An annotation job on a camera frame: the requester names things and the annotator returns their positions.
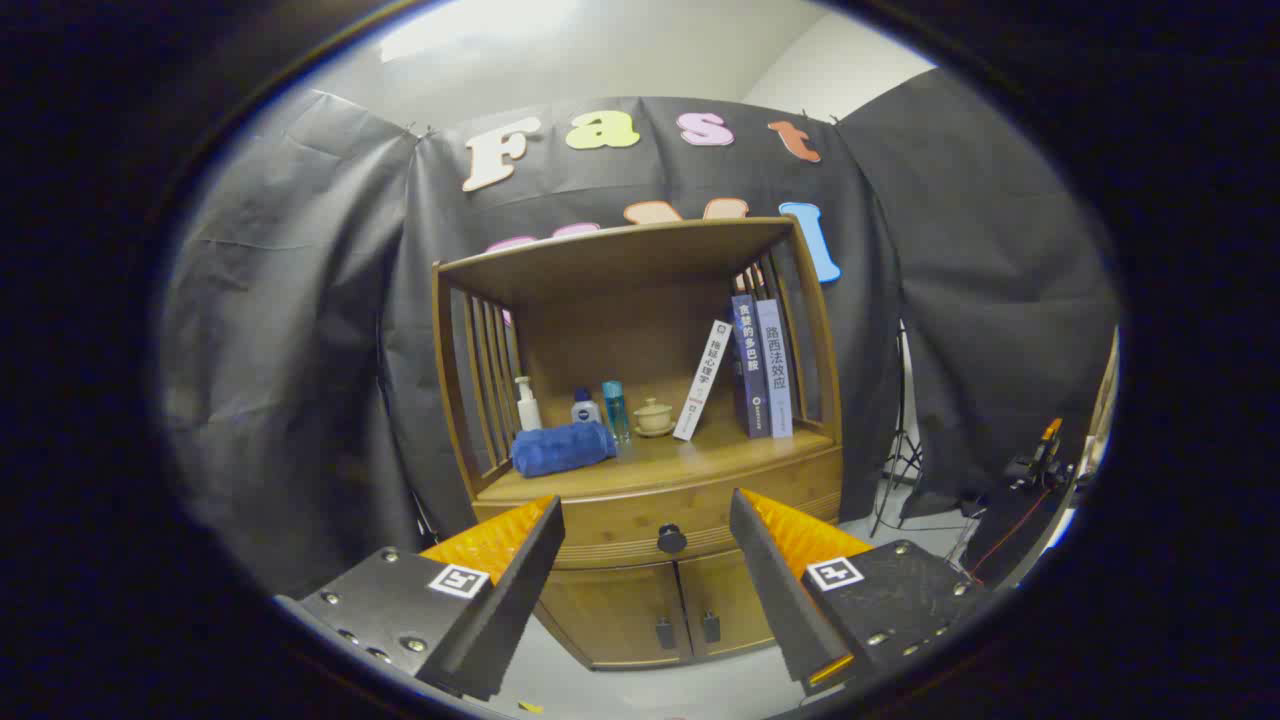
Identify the light purple book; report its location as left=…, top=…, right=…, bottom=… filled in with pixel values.
left=755, top=299, right=795, bottom=439

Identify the dark side table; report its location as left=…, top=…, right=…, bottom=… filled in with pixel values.
left=965, top=480, right=1079, bottom=588

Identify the tall blue bottle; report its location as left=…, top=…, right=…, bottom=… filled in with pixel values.
left=601, top=380, right=632, bottom=444

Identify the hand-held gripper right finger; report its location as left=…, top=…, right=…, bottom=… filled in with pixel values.
left=728, top=488, right=991, bottom=698

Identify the wooden cabinet door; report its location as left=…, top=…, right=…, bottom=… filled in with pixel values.
left=538, top=563, right=693, bottom=669
left=678, top=550, right=779, bottom=658

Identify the dark blue book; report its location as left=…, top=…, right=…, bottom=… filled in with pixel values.
left=730, top=294, right=773, bottom=438

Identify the white book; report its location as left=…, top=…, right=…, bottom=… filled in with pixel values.
left=672, top=320, right=733, bottom=442

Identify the rolled blue towel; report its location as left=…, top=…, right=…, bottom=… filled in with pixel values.
left=510, top=421, right=618, bottom=479

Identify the wooden cabinet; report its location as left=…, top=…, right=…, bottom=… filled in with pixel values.
left=432, top=215, right=844, bottom=671

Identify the wooden drawer with black knob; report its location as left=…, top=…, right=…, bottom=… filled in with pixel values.
left=472, top=447, right=844, bottom=571

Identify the black device with orange part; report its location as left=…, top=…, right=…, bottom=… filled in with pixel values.
left=1005, top=418, right=1076, bottom=491

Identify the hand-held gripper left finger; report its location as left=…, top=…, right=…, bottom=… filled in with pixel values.
left=275, top=495, right=566, bottom=701

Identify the black backdrop cloth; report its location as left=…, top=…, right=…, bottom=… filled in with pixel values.
left=160, top=68, right=1121, bottom=601

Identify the black light stand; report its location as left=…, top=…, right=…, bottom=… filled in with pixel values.
left=868, top=320, right=926, bottom=538

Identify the wooden countertop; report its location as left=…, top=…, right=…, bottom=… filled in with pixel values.
left=480, top=425, right=836, bottom=501

